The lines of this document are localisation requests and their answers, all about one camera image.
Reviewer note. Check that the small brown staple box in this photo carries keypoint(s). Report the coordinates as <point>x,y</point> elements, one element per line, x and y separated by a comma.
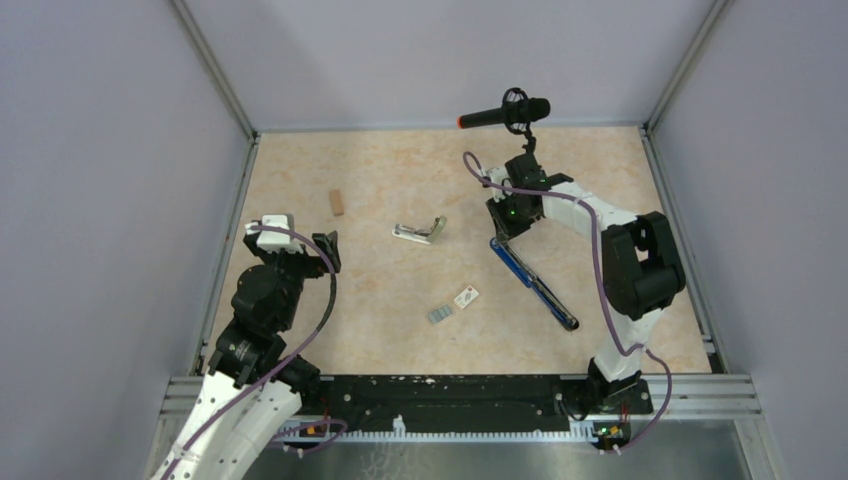
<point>336,202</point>

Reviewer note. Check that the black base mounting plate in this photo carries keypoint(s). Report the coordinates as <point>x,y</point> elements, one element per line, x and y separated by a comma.
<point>475,404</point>

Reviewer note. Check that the blue stapler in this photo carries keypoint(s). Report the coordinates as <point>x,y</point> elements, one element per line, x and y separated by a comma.
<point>530,279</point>

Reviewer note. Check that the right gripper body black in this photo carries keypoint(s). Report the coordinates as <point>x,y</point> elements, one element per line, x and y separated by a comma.
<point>511,215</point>

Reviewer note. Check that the grey staple strip block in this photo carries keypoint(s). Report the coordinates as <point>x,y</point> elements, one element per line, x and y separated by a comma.
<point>440,314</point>

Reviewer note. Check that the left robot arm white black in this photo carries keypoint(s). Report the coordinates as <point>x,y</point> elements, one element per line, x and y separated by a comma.
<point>251,387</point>

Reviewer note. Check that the small white staple box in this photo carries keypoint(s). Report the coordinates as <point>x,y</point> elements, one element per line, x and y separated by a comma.
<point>466,297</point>

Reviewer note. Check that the black microphone orange tip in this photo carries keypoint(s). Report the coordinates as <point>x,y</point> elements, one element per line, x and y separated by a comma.
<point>518,113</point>

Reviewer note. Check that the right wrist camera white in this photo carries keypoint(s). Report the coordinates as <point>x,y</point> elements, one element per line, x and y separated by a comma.
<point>495,179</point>

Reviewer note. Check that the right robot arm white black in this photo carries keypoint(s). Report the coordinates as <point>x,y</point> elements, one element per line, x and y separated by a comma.
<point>637,268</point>

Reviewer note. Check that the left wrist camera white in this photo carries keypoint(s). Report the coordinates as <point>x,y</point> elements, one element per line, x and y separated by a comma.
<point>267,236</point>

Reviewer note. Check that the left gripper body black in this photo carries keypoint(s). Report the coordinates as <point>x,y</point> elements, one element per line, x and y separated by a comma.
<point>292,267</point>

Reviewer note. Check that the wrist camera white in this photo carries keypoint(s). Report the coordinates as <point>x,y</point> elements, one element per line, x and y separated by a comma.
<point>267,236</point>
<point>495,179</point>

